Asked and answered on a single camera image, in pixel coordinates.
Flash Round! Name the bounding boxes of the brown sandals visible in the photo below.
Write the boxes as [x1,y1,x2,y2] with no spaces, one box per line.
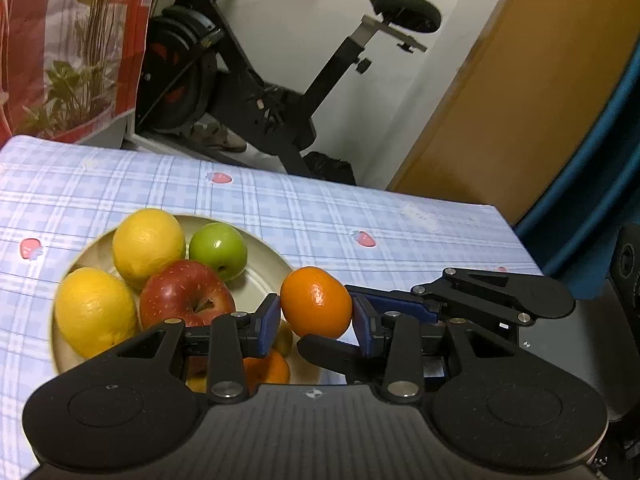
[192,121,249,153]

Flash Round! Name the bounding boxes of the small yellow fruit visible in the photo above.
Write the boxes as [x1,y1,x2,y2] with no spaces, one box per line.
[272,319,294,357]

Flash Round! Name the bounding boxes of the green jujube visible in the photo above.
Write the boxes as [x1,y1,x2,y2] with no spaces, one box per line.
[188,223,248,282]

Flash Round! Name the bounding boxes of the printed backdrop cloth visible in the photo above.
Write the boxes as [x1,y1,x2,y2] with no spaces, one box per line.
[0,0,168,143]

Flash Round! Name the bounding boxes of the red apple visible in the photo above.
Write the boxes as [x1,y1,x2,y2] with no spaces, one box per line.
[139,260,237,331]

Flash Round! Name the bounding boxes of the black exercise bike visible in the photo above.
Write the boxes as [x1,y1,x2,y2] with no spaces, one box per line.
[135,0,443,178]

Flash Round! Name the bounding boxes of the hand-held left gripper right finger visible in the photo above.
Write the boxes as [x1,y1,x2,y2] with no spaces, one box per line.
[352,297,528,403]

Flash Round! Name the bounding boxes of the black bag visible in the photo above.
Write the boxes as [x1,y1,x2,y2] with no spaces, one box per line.
[304,151,357,186]

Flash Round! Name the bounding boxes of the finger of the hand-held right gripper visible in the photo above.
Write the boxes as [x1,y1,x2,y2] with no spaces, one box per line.
[297,335,388,386]
[345,267,531,325]

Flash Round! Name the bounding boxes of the yellow lemon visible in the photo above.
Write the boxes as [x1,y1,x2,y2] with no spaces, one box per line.
[54,266,138,359]
[111,208,187,291]

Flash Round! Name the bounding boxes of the wooden door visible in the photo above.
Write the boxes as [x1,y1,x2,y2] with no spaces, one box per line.
[387,0,640,223]

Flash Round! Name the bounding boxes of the orange tangerine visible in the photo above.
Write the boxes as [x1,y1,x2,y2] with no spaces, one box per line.
[280,266,353,339]
[241,349,292,387]

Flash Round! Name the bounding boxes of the blue checked tablecloth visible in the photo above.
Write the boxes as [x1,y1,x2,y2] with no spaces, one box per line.
[0,134,546,480]

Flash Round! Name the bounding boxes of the blue curtain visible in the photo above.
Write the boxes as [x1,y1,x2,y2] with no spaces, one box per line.
[512,35,640,301]

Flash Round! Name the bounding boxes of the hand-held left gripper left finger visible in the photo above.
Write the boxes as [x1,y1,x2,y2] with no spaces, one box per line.
[116,294,282,405]

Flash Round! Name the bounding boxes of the beige round plate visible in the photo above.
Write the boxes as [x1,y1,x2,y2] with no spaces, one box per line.
[49,214,326,396]

